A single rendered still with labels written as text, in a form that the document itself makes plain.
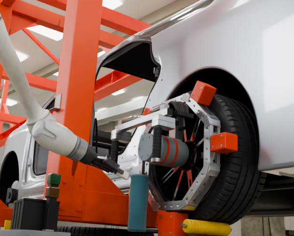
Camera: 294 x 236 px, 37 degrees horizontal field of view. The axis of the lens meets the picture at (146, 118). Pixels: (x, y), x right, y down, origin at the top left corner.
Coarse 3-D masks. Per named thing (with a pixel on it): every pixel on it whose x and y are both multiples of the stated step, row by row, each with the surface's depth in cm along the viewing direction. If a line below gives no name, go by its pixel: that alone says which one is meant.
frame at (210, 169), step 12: (180, 96) 208; (192, 108) 198; (204, 108) 198; (204, 120) 189; (216, 120) 189; (144, 132) 227; (204, 132) 188; (216, 132) 188; (204, 144) 186; (204, 156) 185; (216, 156) 185; (144, 168) 223; (204, 168) 183; (216, 168) 183; (204, 180) 183; (156, 192) 214; (192, 192) 186; (204, 192) 187; (156, 204) 205; (168, 204) 198; (180, 204) 191; (192, 204) 189
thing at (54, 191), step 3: (51, 186) 160; (48, 189) 160; (51, 189) 160; (54, 189) 160; (57, 189) 161; (45, 192) 162; (48, 192) 160; (51, 192) 159; (54, 192) 160; (57, 192) 161; (45, 195) 161; (48, 195) 159; (51, 195) 159; (54, 195) 160; (57, 195) 161
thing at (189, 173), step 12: (192, 120) 229; (168, 132) 228; (192, 132) 237; (192, 144) 215; (156, 168) 227; (168, 168) 232; (180, 168) 213; (192, 168) 206; (156, 180) 224; (168, 180) 220; (180, 180) 211; (192, 180) 204; (168, 192) 221; (180, 192) 226
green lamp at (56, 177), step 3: (48, 174) 163; (51, 174) 161; (54, 174) 162; (57, 174) 162; (48, 177) 163; (51, 177) 161; (54, 177) 161; (57, 177) 162; (60, 177) 163; (48, 180) 162; (51, 180) 161; (54, 180) 161; (57, 180) 162; (48, 183) 162; (51, 183) 160; (54, 183) 161; (57, 183) 162
